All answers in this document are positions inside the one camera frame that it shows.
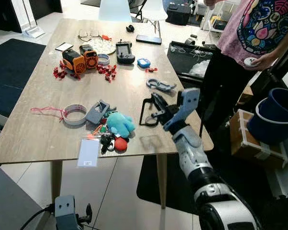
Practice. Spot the black equipment box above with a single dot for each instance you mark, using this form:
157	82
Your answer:
178	15

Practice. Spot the white round controller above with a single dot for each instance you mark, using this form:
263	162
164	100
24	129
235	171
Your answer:
250	62

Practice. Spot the large white tape roll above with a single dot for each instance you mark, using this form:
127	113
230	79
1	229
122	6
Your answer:
74	122

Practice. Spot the white card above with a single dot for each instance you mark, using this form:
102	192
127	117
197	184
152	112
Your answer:
89	153

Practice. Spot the dark floor rug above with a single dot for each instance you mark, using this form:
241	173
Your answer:
12	72

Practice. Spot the person's right hand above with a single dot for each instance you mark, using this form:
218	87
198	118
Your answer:
210	2

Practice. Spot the person's left hand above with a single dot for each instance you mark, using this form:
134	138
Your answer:
268	61

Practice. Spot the small white tape roll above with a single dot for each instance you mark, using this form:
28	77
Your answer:
103	63

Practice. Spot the dark blue bucket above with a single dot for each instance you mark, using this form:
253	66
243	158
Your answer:
273	127

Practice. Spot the taped cardboard box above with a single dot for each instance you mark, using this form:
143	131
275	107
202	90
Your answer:
240	139

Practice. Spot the white phone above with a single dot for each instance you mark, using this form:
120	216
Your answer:
64	47

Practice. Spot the teal plush toy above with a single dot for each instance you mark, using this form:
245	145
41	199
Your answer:
120	124

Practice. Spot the small black knob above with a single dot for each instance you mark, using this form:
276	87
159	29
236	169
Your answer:
130	28

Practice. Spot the white chair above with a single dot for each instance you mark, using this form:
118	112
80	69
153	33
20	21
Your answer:
154	9
115	9

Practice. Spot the white plastic bag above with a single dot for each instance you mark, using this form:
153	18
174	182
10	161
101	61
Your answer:
199	69

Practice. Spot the red clips pile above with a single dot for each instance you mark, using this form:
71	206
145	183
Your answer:
107	71
59	73

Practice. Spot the small orange clip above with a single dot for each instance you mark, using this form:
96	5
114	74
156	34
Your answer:
106	38

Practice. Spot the black cabinet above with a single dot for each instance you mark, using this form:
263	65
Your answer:
5	14

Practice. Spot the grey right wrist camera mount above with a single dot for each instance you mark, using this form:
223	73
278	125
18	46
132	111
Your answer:
189	100

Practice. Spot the person in pink shirt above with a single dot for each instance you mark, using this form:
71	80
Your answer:
259	24

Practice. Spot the small blue device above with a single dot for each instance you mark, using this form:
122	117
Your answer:
143	63

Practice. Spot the patterned round plate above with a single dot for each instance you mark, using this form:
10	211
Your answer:
104	46

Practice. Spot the black office chair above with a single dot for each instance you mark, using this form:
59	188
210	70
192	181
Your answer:
138	5

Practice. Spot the black handheld controller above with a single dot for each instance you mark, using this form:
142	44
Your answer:
125	55

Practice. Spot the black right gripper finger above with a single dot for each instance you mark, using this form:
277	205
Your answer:
156	117
161	101

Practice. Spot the grey carabiner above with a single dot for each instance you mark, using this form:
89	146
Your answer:
165	86

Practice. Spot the grey panel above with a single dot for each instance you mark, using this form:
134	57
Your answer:
9	206

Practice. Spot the black smartphone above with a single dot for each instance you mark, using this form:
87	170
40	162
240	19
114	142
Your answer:
149	40

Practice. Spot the red ball pendant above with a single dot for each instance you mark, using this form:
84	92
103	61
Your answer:
121	144

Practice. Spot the small brown cardboard box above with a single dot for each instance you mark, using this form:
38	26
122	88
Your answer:
246	97

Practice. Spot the black floor mat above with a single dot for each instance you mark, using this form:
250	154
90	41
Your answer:
149	187

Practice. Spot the wooden table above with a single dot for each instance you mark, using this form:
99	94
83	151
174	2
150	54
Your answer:
43	91

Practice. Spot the white stand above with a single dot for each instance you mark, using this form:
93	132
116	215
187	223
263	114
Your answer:
36	31

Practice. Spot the person's left forearm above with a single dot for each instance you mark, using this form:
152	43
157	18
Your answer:
287	43

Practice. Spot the orange black device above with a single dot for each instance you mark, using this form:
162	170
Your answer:
90	57
72	61

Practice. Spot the black open case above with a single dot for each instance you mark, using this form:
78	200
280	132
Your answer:
175	60

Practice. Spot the grey plastic frame box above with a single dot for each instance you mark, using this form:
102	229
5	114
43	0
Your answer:
91	116

